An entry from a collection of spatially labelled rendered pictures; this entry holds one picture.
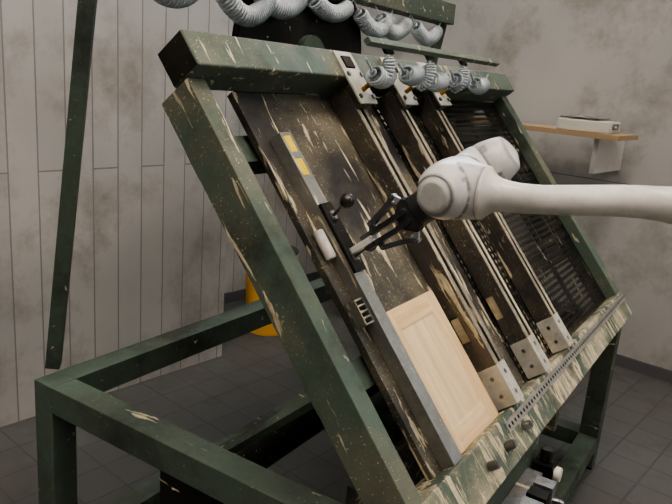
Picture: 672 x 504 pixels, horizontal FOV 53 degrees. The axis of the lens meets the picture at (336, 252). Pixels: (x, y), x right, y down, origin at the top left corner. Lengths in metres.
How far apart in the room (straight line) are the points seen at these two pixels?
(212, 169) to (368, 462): 0.75
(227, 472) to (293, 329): 0.48
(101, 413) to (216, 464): 0.44
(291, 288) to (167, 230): 2.47
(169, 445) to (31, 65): 2.05
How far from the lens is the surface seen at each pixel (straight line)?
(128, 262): 3.84
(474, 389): 1.99
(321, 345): 1.50
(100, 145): 3.63
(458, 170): 1.25
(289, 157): 1.78
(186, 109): 1.66
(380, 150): 2.09
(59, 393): 2.30
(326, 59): 2.10
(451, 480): 1.70
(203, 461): 1.90
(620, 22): 5.02
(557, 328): 2.57
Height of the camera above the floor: 1.80
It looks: 15 degrees down
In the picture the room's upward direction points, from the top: 5 degrees clockwise
